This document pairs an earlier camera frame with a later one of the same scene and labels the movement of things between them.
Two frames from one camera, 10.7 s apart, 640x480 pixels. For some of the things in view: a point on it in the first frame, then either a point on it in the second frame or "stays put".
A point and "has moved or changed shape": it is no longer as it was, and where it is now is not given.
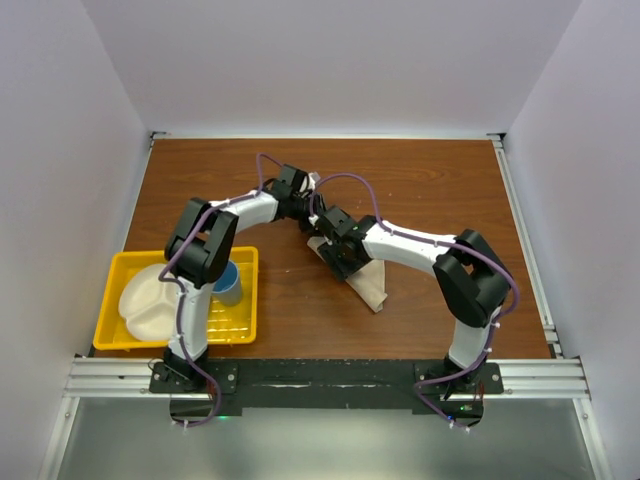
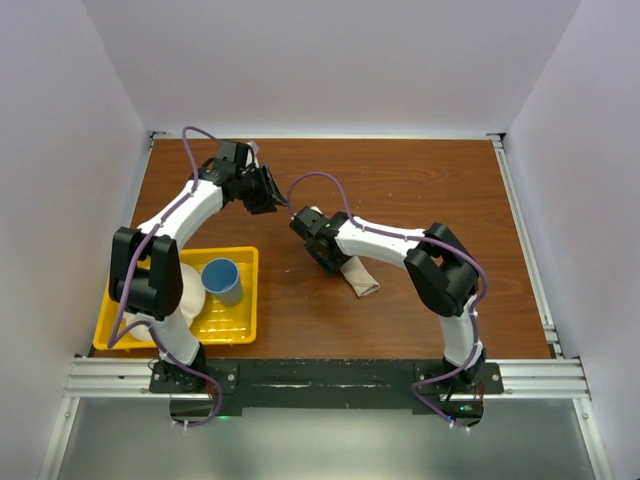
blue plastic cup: (228, 288) stays put
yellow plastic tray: (226, 325) stays put
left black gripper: (316, 200) -> (269, 194)
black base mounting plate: (232, 385) stays put
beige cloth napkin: (369, 280) has moved or changed shape
